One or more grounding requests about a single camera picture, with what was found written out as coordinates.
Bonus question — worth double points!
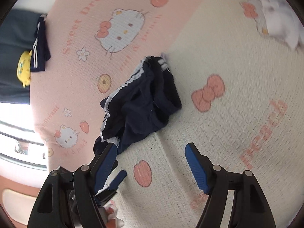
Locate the navy shorts white stripes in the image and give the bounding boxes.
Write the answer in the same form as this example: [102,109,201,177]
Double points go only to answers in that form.
[93,56,182,155]

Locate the white and dark clothes pile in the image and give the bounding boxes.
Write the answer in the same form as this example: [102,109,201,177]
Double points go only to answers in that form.
[241,0,303,50]

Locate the left hand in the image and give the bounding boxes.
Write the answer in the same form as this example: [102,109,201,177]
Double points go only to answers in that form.
[99,200,125,228]

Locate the pink cream Hello Kitty blanket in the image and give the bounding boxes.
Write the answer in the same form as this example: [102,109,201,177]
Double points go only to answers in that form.
[30,0,303,227]

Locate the yellow plush toy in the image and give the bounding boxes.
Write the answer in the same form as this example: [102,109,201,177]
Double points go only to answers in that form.
[17,51,31,88]

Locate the navy striped garment on sofa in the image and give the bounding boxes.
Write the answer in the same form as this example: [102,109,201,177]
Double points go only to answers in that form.
[30,14,51,72]

